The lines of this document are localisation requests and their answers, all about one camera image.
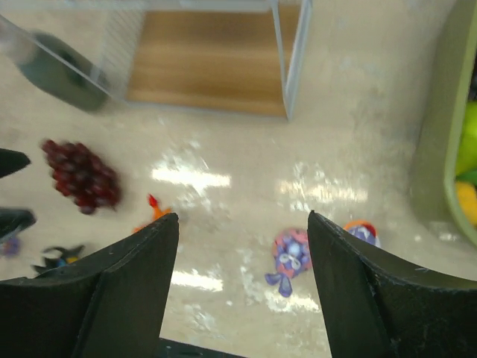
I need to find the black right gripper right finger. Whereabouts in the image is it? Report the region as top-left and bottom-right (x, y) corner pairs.
(308, 212), (476, 357)

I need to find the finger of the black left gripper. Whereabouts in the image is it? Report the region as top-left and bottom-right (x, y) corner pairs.
(0, 207), (37, 242)
(0, 148), (31, 178)

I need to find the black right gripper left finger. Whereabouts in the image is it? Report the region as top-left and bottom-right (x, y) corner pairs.
(1, 213), (179, 357)

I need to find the small standing purple bunny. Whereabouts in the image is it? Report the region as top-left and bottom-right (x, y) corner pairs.
(1, 236), (21, 257)

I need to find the black bat-like toy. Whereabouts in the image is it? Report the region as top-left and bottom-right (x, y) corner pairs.
(31, 245), (85, 275)

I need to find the red grape bunch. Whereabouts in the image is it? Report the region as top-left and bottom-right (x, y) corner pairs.
(41, 139), (121, 215)

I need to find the purple bunny in orange cup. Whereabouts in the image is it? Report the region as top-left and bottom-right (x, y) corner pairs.
(344, 220), (381, 248)

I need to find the green plastic bin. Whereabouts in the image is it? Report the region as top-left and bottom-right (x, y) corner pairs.
(409, 0), (477, 239)

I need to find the orange dragon toy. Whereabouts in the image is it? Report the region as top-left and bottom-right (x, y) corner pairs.
(133, 194), (172, 233)

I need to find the green soap dispenser bottle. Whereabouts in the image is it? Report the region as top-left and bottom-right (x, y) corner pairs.
(1, 17), (107, 112)

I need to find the orange fruit toy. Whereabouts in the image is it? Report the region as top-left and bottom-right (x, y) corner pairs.
(455, 181), (477, 227)

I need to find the green lime toy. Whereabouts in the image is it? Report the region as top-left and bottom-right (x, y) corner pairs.
(455, 101), (476, 175)

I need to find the white wire wooden shelf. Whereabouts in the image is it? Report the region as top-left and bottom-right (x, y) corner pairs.
(1, 1), (312, 119)

